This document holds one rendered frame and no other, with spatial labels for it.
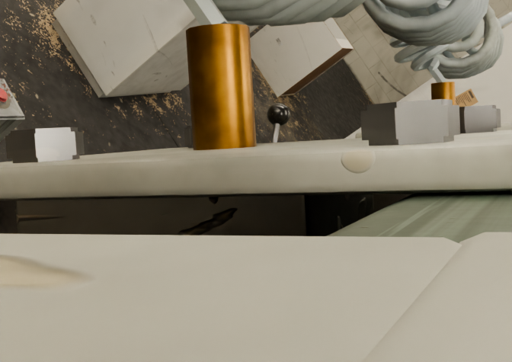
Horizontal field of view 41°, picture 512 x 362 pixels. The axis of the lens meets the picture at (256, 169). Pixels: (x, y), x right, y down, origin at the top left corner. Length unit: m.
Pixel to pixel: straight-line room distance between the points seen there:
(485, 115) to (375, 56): 9.09
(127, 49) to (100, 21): 0.22
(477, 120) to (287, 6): 0.07
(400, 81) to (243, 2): 9.02
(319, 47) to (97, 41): 2.69
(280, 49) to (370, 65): 3.23
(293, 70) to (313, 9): 5.94
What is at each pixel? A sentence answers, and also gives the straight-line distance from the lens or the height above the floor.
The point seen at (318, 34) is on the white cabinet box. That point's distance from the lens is 6.11.
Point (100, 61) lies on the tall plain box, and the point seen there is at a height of 0.15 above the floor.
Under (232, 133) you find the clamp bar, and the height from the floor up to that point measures 1.84.
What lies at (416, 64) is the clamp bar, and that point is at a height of 1.85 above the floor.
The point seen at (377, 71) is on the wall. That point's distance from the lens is 9.27.
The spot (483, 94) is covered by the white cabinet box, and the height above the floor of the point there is 1.54.
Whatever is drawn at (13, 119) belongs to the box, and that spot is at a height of 0.92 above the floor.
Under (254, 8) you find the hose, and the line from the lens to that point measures 0.21.
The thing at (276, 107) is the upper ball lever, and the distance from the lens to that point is 1.12.
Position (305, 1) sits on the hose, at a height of 1.86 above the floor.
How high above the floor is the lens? 1.91
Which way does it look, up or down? 23 degrees down
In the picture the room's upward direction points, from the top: 54 degrees clockwise
